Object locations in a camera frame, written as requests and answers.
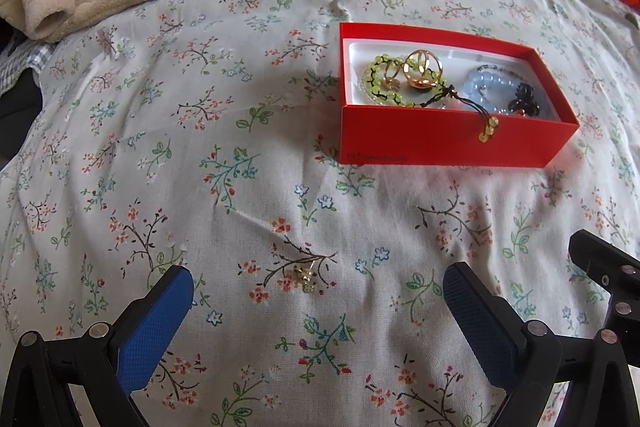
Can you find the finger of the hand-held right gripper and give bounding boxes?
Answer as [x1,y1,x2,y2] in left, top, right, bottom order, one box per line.
[568,229,640,358]

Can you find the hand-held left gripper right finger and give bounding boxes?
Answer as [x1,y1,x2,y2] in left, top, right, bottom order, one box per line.
[442,260,640,427]

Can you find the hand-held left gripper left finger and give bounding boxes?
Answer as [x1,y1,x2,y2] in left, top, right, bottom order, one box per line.
[0,264,195,427]

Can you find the small gold earring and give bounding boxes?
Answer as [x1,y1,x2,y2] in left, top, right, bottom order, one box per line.
[292,263,319,295]

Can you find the red cardboard box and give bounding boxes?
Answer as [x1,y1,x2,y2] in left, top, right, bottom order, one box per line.
[338,21,581,170]

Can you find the light blue bead bracelet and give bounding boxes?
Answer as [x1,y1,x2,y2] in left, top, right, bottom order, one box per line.
[456,71,527,116]

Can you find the small gold ring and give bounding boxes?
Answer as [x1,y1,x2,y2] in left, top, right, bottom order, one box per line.
[380,62,407,92]

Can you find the large gold ring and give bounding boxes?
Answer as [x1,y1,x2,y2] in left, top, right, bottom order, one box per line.
[402,49,444,90]

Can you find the green bead bracelet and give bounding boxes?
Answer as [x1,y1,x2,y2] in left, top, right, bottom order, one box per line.
[362,53,501,144]

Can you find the floral duvet cover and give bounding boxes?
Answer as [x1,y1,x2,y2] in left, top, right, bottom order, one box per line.
[0,0,640,427]

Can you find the grey checked bed sheet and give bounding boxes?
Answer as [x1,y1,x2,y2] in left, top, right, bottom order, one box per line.
[0,31,57,96]

